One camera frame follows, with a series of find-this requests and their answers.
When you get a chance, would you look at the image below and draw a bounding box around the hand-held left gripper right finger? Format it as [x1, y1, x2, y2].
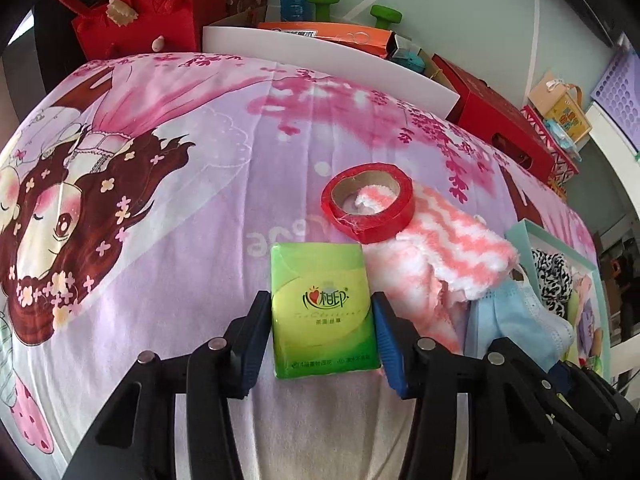
[371, 291, 563, 480]

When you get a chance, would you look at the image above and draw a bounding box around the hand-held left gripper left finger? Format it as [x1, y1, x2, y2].
[62, 290, 273, 480]

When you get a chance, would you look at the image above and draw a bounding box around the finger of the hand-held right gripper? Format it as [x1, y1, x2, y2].
[545, 360, 640, 480]

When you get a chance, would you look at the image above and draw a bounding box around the green tissue pack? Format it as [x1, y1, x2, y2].
[270, 242, 382, 380]

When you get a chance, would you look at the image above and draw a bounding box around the light blue storage box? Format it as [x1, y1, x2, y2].
[504, 220, 608, 376]

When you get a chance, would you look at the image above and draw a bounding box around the cartoon printed bed sheet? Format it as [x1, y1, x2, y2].
[0, 51, 601, 480]

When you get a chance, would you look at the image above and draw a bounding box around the pink white fuzzy sock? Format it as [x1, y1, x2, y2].
[350, 182, 518, 361]

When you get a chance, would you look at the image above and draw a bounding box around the blue face mask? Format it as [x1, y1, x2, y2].
[465, 265, 573, 371]

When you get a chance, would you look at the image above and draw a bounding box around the red tape roll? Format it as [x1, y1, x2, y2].
[321, 162, 416, 243]

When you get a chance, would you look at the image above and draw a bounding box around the zebra print cloth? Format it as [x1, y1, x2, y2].
[530, 249, 573, 318]

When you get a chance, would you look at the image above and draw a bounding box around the red cardboard box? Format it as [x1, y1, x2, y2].
[430, 54, 556, 183]

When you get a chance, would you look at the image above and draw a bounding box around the red lattice box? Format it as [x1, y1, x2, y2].
[522, 105, 581, 196]

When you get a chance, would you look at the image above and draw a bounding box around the teal plastic item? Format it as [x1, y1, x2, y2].
[392, 42, 426, 73]

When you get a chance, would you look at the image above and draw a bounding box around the white board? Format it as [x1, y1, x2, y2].
[202, 25, 461, 121]

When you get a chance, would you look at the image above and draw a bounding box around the orange cardboard box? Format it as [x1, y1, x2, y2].
[257, 21, 401, 58]

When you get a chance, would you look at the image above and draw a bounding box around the purple perforated basket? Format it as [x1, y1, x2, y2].
[590, 52, 640, 153]

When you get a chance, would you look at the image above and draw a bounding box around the green dumbbell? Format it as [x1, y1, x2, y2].
[370, 5, 402, 35]
[306, 0, 342, 23]

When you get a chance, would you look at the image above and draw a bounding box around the red felt handbag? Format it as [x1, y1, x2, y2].
[52, 0, 201, 61]

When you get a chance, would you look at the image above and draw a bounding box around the yellow carton with handle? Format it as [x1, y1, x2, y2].
[527, 72, 593, 148]

